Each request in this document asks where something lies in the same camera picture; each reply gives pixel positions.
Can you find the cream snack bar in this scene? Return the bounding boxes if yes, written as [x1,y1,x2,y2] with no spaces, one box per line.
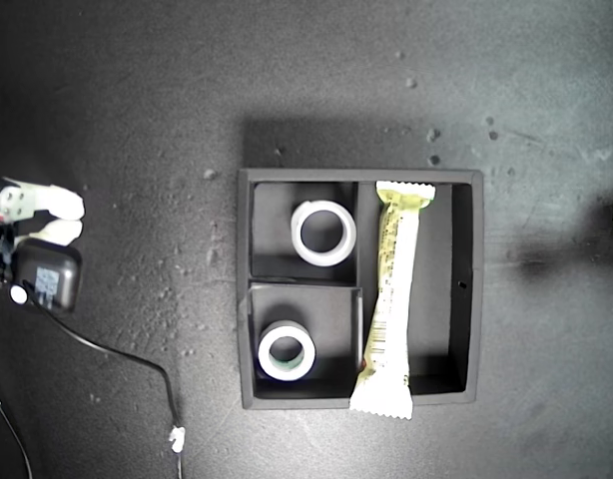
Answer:
[346,180,437,421]

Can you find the large white tape roll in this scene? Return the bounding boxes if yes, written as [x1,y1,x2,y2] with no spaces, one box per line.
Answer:
[290,199,358,267]

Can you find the small white tape roll green core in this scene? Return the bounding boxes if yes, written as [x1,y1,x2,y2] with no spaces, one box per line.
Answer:
[257,320,317,383]

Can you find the black compartment tray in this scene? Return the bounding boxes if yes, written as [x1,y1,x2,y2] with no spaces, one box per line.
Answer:
[236,168,485,412]

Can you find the black camera cable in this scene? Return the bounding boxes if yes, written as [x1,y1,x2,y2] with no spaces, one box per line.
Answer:
[22,281,184,479]

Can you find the thin black cable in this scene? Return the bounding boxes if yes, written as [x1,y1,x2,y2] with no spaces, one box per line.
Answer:
[0,403,34,479]

